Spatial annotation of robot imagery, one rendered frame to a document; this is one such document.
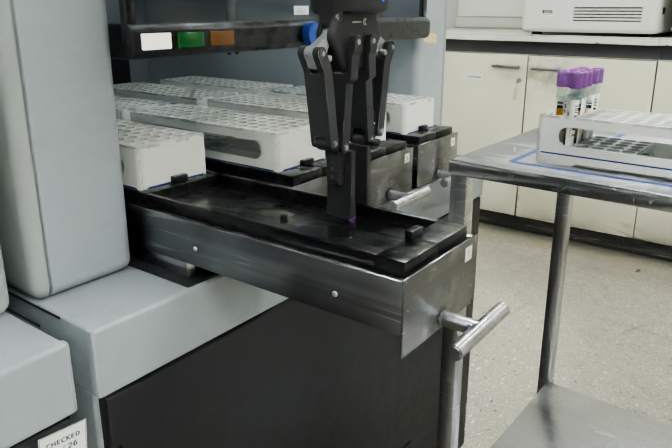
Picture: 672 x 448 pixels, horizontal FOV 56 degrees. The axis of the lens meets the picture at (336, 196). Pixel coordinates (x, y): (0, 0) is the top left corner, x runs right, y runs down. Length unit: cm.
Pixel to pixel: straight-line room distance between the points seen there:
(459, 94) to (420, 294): 258
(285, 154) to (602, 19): 219
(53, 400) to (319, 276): 25
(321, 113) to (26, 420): 36
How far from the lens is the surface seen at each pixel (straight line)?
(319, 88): 59
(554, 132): 86
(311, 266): 56
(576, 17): 290
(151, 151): 74
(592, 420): 134
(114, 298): 68
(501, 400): 185
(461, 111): 309
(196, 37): 72
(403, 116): 103
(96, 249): 71
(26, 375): 60
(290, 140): 80
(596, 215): 296
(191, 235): 67
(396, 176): 96
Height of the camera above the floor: 101
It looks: 16 degrees down
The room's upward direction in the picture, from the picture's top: straight up
